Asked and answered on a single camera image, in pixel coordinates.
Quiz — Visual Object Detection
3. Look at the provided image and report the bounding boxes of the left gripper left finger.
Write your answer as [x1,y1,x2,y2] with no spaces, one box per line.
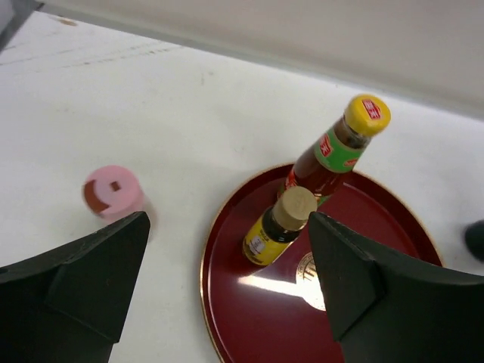
[1,212,150,362]

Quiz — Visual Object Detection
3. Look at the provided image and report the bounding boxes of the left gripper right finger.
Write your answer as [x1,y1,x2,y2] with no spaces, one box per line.
[309,213,483,362]

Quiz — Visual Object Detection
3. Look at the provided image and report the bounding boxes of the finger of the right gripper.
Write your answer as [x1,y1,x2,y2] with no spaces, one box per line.
[464,220,484,262]

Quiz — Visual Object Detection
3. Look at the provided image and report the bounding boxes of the pink lid spice jar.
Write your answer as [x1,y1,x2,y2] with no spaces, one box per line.
[82,165,144,224]

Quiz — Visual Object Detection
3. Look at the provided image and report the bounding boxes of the small yellow label oil bottle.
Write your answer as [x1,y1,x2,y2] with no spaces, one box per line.
[242,186,318,266]

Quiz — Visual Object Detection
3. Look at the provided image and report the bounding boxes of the yellow cap chili sauce bottle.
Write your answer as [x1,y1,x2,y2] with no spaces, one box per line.
[278,94,391,205]

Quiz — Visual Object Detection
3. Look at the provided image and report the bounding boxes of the round red tray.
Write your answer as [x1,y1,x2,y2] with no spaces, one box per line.
[200,163,443,362]

